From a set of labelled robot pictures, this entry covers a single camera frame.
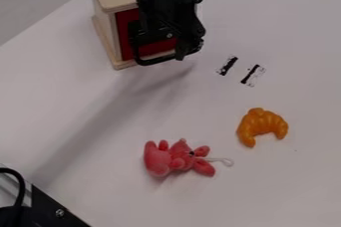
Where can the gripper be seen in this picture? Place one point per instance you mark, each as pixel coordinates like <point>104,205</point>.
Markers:
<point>171,30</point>

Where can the wooden cabinet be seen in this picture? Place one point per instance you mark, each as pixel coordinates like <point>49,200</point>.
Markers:
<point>104,8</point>

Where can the orange toy croissant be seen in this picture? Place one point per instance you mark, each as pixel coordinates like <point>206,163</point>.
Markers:
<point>260,123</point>

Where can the pink plush toy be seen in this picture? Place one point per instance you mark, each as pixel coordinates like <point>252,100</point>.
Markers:
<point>175,159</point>

